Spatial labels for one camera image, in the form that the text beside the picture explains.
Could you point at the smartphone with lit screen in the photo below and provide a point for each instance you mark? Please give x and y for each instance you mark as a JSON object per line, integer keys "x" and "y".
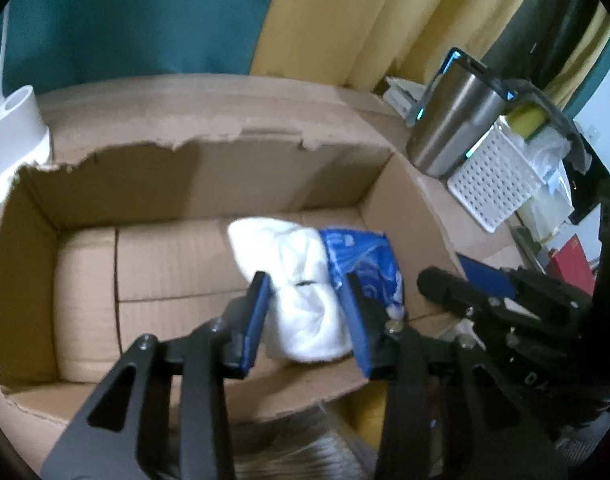
{"x": 460, "y": 60}

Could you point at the bag of cotton swabs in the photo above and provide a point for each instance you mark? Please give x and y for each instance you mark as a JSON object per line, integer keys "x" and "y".
{"x": 313, "y": 444}

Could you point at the white and grey sock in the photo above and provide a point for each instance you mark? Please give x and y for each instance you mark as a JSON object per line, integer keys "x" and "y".
{"x": 305, "y": 322}

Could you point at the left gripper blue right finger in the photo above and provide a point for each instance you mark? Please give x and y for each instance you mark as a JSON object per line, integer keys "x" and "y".
{"x": 362, "y": 322}

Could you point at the white desk lamp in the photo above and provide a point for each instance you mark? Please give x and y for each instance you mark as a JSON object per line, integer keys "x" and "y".
{"x": 25, "y": 139}

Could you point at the clear plastic bags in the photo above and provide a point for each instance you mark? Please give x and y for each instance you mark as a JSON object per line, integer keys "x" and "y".
{"x": 551, "y": 205}

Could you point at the grey cloth on basket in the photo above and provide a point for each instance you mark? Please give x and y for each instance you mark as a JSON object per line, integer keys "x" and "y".
{"x": 512, "y": 93}

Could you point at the teal curtain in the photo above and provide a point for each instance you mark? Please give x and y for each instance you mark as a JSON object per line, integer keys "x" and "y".
{"x": 53, "y": 44}

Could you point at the yellow curtain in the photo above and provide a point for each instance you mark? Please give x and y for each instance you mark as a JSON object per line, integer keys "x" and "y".
{"x": 356, "y": 43}

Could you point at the white perforated plastic basket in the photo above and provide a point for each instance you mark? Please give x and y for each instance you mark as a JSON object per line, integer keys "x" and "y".
{"x": 495, "y": 179}

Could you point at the red box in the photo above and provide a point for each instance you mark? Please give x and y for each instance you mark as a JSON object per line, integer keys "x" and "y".
{"x": 570, "y": 265}

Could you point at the open cardboard box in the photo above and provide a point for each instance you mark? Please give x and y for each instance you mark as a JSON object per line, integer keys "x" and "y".
{"x": 132, "y": 240}

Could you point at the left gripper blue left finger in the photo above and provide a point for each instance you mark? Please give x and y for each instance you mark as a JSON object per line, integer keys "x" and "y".
{"x": 255, "y": 308}

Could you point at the blue Vinda tissue pack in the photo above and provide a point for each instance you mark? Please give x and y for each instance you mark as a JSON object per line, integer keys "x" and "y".
{"x": 370, "y": 256}

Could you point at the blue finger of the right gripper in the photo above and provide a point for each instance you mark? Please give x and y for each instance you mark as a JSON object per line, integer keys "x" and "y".
{"x": 454, "y": 294}
{"x": 491, "y": 281}

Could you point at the yellow green sponge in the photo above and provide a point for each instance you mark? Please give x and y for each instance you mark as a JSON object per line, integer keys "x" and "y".
{"x": 527, "y": 119}

